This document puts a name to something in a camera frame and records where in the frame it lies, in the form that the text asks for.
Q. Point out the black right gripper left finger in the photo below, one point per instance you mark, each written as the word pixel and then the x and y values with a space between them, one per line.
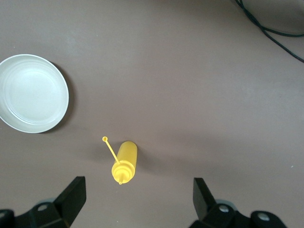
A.
pixel 61 209

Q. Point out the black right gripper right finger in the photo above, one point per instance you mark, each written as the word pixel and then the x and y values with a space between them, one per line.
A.
pixel 209 209

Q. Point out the beige round plate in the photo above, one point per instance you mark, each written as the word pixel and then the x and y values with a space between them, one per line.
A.
pixel 33 95

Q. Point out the yellow squeeze sauce bottle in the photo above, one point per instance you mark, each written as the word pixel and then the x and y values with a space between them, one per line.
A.
pixel 127 156

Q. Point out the small yellow bottle cap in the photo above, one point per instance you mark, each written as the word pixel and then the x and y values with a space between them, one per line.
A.
pixel 104 139

